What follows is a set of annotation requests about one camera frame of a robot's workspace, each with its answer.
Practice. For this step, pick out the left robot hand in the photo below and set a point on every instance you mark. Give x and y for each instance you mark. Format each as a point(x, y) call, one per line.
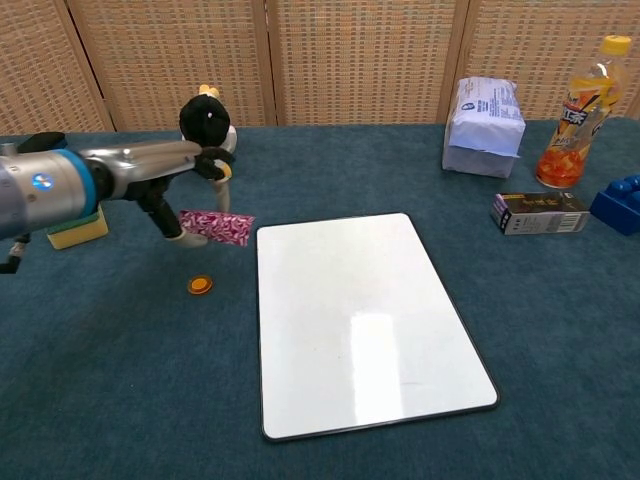
point(145, 162)

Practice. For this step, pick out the pink glitter card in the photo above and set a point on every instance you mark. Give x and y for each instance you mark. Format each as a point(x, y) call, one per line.
point(220, 227)

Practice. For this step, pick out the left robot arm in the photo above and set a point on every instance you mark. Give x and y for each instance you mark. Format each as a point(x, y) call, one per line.
point(35, 192)

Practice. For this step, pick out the black and white plush toy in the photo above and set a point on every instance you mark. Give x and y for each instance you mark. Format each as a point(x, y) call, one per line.
point(205, 117)

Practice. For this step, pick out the green and yellow sponge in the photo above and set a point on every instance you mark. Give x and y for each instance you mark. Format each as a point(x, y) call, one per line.
point(80, 232)

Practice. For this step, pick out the black board eraser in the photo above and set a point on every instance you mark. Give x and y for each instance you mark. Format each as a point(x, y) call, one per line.
point(45, 141)

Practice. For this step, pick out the orange round token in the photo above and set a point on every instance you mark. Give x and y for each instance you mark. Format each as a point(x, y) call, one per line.
point(200, 284)

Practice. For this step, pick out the blue carpet table cover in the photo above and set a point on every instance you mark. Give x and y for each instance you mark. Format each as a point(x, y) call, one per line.
point(125, 375)

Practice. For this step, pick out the woven folding screen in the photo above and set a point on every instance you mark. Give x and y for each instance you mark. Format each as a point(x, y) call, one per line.
point(350, 55)

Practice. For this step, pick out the white rectangular board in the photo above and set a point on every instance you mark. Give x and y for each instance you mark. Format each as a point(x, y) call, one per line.
point(370, 325)

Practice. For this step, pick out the white tissue pack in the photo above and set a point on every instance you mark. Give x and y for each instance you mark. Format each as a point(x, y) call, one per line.
point(482, 132)

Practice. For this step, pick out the small black carton box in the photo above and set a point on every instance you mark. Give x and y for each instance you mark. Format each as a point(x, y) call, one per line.
point(542, 215)

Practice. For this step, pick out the orange drink bottle yellow cap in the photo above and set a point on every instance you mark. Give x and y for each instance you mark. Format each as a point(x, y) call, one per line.
point(580, 130)

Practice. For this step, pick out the blue building block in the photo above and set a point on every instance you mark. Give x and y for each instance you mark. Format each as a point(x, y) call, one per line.
point(620, 202)

